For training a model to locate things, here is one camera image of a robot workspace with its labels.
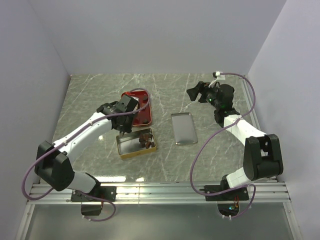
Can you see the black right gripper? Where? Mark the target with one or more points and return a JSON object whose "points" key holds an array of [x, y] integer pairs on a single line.
{"points": [[201, 86]]}

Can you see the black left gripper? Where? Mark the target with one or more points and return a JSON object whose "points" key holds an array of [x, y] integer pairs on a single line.
{"points": [[127, 128]]}

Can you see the silver tin lid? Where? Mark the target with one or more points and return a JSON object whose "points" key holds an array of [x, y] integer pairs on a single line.
{"points": [[184, 130]]}

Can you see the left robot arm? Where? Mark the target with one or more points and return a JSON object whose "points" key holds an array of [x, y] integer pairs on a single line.
{"points": [[55, 167]]}

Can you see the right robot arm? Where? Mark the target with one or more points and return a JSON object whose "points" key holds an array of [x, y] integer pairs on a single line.
{"points": [[262, 152]]}

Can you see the red rectangular tray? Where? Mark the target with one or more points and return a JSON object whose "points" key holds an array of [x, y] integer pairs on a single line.
{"points": [[145, 114]]}

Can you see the gold tin box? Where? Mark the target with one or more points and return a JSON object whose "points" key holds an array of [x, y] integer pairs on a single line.
{"points": [[128, 146]]}

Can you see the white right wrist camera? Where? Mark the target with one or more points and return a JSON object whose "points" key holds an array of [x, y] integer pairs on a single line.
{"points": [[217, 76]]}

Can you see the aluminium mounting rail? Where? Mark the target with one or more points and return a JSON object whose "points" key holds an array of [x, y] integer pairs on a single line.
{"points": [[160, 193]]}

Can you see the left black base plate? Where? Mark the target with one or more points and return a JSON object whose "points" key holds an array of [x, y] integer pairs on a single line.
{"points": [[102, 192]]}

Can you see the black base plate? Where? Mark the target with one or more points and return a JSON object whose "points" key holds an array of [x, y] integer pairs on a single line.
{"points": [[235, 195], [102, 192]]}

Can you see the black box under rail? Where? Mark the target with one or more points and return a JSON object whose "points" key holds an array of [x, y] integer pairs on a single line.
{"points": [[91, 210]]}

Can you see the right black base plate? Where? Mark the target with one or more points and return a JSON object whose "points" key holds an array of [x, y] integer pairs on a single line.
{"points": [[235, 195]]}

